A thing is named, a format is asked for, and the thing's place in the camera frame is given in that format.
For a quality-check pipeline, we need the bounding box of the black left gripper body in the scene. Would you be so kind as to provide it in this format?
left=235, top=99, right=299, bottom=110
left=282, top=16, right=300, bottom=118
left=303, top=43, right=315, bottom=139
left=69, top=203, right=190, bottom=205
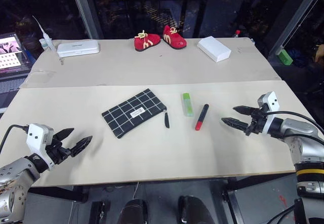
left=45, top=132, right=72, bottom=165

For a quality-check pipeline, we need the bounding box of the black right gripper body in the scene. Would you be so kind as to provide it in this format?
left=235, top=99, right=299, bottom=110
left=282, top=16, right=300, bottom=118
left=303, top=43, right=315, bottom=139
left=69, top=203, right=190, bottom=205
left=245, top=107, right=269, bottom=137

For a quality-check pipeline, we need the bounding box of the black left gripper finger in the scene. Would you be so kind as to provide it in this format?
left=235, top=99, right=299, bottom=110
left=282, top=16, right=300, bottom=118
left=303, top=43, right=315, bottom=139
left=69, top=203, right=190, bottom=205
left=54, top=128, right=75, bottom=141
left=70, top=135, right=93, bottom=158

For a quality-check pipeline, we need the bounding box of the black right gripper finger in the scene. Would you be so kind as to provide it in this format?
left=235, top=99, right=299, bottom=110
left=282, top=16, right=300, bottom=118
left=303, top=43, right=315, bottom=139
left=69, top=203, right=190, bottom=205
left=221, top=117, right=250, bottom=133
left=232, top=105, right=254, bottom=116

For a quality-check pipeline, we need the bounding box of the black grid pencil pouch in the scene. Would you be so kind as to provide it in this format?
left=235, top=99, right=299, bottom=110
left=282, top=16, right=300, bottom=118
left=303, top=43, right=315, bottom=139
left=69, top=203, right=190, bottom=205
left=101, top=88, right=171, bottom=139

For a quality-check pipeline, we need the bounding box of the flat white plastic case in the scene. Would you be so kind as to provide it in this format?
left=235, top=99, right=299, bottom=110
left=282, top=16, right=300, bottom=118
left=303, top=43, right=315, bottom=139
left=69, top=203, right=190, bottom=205
left=56, top=40, right=101, bottom=58

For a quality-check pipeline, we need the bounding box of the laptop with screen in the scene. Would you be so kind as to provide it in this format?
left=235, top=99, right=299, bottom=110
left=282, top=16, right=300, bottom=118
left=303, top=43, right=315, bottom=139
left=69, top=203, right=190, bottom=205
left=0, top=32, right=32, bottom=81

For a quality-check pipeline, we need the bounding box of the red and black pen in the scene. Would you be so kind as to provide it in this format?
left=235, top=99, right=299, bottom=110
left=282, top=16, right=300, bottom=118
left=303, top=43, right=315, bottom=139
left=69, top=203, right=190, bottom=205
left=194, top=103, right=210, bottom=131

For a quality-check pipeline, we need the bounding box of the green highlighter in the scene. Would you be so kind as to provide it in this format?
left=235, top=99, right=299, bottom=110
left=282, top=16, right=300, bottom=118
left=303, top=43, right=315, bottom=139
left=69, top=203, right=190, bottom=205
left=182, top=92, right=194, bottom=118

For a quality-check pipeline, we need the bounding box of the green block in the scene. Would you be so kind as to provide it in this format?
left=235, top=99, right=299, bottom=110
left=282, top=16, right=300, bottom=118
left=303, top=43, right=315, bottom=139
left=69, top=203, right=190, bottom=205
left=278, top=49, right=294, bottom=66

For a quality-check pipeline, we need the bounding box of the white cardboard box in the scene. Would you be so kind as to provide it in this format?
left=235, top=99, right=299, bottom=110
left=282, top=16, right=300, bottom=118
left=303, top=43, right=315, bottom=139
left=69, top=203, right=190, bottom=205
left=196, top=36, right=232, bottom=63

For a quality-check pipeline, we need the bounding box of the dark rounded shape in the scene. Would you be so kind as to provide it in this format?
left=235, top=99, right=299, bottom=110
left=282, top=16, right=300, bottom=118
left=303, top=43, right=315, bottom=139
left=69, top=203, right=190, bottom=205
left=118, top=198, right=149, bottom=224

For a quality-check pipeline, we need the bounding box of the small bottle with long nozzle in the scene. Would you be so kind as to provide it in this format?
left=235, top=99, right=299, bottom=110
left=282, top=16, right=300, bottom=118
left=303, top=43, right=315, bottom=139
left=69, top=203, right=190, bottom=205
left=32, top=15, right=55, bottom=52

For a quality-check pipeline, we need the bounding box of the red slipper with yellow stripes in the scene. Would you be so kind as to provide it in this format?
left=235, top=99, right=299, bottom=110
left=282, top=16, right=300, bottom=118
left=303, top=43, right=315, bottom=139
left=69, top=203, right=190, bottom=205
left=162, top=25, right=188, bottom=50

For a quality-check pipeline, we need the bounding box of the red slipper with yellow laces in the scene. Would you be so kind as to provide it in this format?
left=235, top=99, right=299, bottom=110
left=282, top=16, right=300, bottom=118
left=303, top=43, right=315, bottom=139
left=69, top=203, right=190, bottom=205
left=133, top=30, right=161, bottom=52

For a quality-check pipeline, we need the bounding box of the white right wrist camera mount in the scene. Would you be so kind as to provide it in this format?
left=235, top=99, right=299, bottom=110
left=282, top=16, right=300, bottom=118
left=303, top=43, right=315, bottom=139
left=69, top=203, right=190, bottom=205
left=257, top=91, right=280, bottom=135

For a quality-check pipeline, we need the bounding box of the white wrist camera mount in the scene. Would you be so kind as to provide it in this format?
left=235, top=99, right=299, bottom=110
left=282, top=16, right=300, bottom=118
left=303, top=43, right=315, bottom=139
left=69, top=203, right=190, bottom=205
left=26, top=123, right=55, bottom=172
left=257, top=91, right=280, bottom=135

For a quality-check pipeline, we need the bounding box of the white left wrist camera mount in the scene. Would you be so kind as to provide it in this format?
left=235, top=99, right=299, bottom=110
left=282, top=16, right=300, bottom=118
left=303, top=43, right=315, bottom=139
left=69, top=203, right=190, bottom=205
left=26, top=123, right=55, bottom=172

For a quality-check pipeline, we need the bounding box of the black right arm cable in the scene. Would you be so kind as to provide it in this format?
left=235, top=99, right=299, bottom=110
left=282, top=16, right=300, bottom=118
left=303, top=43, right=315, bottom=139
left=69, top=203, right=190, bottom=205
left=265, top=110, right=324, bottom=136

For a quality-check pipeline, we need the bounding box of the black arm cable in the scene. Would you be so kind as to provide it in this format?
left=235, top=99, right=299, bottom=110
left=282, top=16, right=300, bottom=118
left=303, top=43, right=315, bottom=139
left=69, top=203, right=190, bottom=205
left=265, top=110, right=324, bottom=136
left=0, top=124, right=30, bottom=154

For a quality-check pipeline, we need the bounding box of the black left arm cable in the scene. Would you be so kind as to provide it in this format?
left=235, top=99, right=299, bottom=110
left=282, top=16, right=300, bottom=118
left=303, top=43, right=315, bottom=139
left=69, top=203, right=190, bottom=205
left=0, top=124, right=30, bottom=154

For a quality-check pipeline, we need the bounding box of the thin white cable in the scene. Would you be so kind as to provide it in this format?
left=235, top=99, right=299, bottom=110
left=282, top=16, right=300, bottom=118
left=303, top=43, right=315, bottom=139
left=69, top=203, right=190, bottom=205
left=132, top=180, right=140, bottom=200

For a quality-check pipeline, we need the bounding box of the grey metal frame post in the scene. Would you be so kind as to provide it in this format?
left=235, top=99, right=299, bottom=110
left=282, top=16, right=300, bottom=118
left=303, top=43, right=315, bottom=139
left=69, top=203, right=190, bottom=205
left=267, top=0, right=324, bottom=58
left=67, top=0, right=105, bottom=40

